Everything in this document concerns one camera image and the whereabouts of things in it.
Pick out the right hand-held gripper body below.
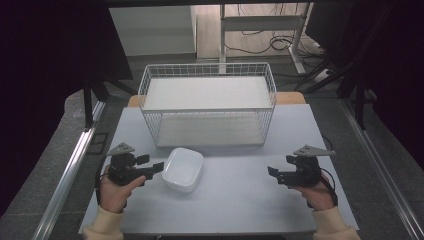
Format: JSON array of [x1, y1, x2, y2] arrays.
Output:
[[277, 144, 336, 187]]

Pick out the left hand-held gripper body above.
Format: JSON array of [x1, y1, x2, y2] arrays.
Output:
[[106, 142, 155, 187]]

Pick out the white square dish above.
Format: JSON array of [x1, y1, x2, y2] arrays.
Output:
[[161, 147, 205, 194]]

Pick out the person's right hand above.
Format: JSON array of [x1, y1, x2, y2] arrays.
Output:
[[289, 175, 337, 212]]

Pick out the person's left hand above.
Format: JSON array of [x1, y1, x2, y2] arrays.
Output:
[[98, 164, 147, 215]]

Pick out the black metal stand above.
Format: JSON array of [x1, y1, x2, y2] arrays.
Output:
[[300, 0, 394, 131], [81, 74, 138, 132]]

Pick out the white power strip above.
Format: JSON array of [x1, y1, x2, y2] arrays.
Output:
[[312, 67, 332, 83]]

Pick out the grey cabinet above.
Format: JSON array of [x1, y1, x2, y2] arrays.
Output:
[[108, 5, 198, 57]]

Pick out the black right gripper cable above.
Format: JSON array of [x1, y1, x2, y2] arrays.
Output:
[[319, 167, 339, 208]]

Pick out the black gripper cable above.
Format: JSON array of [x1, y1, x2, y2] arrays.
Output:
[[94, 165, 111, 205], [319, 167, 339, 208]]

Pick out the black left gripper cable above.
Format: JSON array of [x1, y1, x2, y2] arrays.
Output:
[[94, 165, 111, 205]]

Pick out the aluminium rail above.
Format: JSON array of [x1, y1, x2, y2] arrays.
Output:
[[339, 98, 424, 240], [31, 100, 107, 240]]

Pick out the white wire basket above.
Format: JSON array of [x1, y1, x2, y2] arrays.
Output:
[[137, 62, 278, 149]]

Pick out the black floor cables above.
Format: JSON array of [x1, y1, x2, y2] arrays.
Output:
[[223, 3, 326, 58]]

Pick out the white desk frame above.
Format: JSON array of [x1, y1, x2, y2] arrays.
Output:
[[218, 2, 313, 75]]

